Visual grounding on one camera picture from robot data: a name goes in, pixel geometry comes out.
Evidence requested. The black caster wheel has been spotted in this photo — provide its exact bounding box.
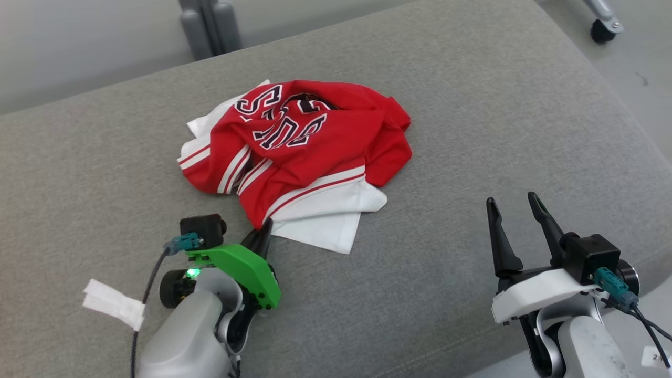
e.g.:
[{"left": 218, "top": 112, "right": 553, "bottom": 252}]
[{"left": 590, "top": 19, "right": 616, "bottom": 44}]

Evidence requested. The grey partition post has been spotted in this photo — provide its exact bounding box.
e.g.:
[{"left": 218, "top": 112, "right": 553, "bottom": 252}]
[{"left": 178, "top": 0, "right": 243, "bottom": 61}]

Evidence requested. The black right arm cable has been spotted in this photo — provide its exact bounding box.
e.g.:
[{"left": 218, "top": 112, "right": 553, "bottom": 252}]
[{"left": 604, "top": 299, "right": 672, "bottom": 368}]

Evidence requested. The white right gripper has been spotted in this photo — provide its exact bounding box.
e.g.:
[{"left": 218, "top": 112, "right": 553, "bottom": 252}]
[{"left": 486, "top": 192, "right": 600, "bottom": 325}]

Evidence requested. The white left cable tag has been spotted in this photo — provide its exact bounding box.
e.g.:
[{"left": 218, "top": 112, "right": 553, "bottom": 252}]
[{"left": 82, "top": 279, "right": 145, "bottom": 332}]

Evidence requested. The grey metal caster leg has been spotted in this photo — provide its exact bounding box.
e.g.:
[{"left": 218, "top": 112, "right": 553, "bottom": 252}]
[{"left": 584, "top": 0, "right": 625, "bottom": 33}]

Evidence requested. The white right cable tag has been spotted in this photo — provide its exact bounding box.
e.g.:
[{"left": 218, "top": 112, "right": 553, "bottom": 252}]
[{"left": 640, "top": 345, "right": 672, "bottom": 369}]

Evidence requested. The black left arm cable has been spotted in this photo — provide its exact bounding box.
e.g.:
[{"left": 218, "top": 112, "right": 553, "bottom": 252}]
[{"left": 130, "top": 247, "right": 171, "bottom": 378}]

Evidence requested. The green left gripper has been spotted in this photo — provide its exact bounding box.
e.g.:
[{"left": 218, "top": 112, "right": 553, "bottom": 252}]
[{"left": 185, "top": 217, "right": 282, "bottom": 310}]

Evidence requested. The teal left cable connector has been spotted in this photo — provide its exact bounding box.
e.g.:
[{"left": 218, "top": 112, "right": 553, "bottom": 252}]
[{"left": 164, "top": 233, "right": 203, "bottom": 256}]

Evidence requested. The teal right cable connector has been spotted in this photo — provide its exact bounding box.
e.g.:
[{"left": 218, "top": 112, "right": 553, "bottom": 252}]
[{"left": 594, "top": 267, "right": 639, "bottom": 310}]

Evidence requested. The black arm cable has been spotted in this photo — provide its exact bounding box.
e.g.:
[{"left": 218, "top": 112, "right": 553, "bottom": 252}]
[
  {"left": 604, "top": 299, "right": 672, "bottom": 368},
  {"left": 130, "top": 247, "right": 171, "bottom": 378}
]

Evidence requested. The teal cable connector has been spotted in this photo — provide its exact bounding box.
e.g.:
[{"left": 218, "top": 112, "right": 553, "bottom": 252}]
[
  {"left": 164, "top": 233, "right": 203, "bottom": 256},
  {"left": 594, "top": 267, "right": 639, "bottom": 310}
]

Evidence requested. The red white basketball jersey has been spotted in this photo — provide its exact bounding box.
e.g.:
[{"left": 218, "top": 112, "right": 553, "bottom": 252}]
[{"left": 177, "top": 79, "right": 413, "bottom": 255}]

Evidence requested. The white cable tag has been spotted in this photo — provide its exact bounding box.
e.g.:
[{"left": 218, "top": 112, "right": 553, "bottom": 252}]
[
  {"left": 640, "top": 345, "right": 672, "bottom": 369},
  {"left": 82, "top": 279, "right": 145, "bottom": 332}
]

